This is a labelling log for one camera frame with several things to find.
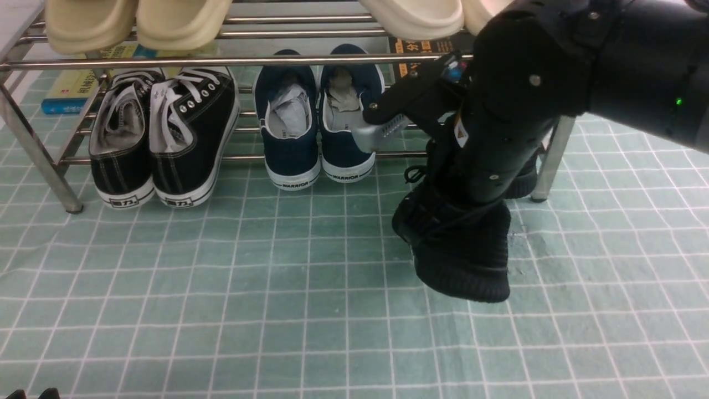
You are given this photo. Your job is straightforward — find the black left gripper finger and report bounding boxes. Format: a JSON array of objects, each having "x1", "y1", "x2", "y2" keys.
[{"x1": 6, "y1": 390, "x2": 27, "y2": 399}]

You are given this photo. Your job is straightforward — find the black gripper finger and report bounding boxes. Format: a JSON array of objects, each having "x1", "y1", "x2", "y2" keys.
[{"x1": 38, "y1": 388, "x2": 61, "y2": 399}]

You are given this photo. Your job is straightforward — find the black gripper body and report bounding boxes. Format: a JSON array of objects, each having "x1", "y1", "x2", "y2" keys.
[{"x1": 427, "y1": 99, "x2": 557, "y2": 206}]

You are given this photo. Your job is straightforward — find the black knit shoe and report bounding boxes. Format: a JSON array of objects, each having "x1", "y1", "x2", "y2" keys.
[
  {"x1": 392, "y1": 140, "x2": 511, "y2": 303},
  {"x1": 505, "y1": 148, "x2": 540, "y2": 200}
]

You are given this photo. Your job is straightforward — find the metal shoe rack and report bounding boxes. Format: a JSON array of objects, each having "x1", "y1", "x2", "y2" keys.
[{"x1": 2, "y1": 5, "x2": 575, "y2": 214}]

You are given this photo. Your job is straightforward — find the cream slipper far right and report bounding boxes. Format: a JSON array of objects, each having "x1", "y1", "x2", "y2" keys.
[{"x1": 461, "y1": 0, "x2": 512, "y2": 35}]

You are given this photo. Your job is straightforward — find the cream slipper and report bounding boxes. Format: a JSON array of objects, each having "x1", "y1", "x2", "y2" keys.
[
  {"x1": 461, "y1": 0, "x2": 512, "y2": 35},
  {"x1": 359, "y1": 0, "x2": 464, "y2": 41}
]

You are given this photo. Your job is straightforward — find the navy sneaker right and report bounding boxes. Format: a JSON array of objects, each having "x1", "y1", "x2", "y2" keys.
[{"x1": 317, "y1": 64, "x2": 386, "y2": 183}]

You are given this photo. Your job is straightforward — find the navy sneaker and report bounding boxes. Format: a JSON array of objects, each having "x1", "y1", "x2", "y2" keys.
[
  {"x1": 317, "y1": 64, "x2": 386, "y2": 183},
  {"x1": 251, "y1": 65, "x2": 321, "y2": 191}
]

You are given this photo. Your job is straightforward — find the navy sneaker left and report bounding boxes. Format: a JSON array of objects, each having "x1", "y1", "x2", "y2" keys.
[{"x1": 251, "y1": 65, "x2": 321, "y2": 191}]

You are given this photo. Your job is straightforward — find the green grid floor mat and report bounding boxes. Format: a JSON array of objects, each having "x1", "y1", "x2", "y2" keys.
[{"x1": 0, "y1": 48, "x2": 709, "y2": 399}]

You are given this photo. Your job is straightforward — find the black canvas sneaker left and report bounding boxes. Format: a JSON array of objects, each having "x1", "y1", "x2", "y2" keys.
[{"x1": 89, "y1": 68, "x2": 166, "y2": 210}]

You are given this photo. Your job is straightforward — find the black canvas sneaker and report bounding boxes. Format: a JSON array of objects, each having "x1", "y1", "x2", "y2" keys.
[
  {"x1": 149, "y1": 66, "x2": 240, "y2": 209},
  {"x1": 89, "y1": 68, "x2": 166, "y2": 210}
]

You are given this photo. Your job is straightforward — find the yellow blue book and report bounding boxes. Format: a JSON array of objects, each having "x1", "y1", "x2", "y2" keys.
[{"x1": 41, "y1": 43, "x2": 158, "y2": 115}]

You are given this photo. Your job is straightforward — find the black canvas sneaker right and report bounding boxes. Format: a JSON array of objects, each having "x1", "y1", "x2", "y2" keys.
[{"x1": 149, "y1": 66, "x2": 240, "y2": 209}]

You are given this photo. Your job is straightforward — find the tan slipper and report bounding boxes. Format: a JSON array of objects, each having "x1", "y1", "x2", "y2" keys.
[
  {"x1": 135, "y1": 1, "x2": 232, "y2": 51},
  {"x1": 44, "y1": 1, "x2": 138, "y2": 55}
]

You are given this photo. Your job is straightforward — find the tan slipper far left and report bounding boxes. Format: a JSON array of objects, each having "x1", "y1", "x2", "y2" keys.
[{"x1": 44, "y1": 1, "x2": 138, "y2": 55}]

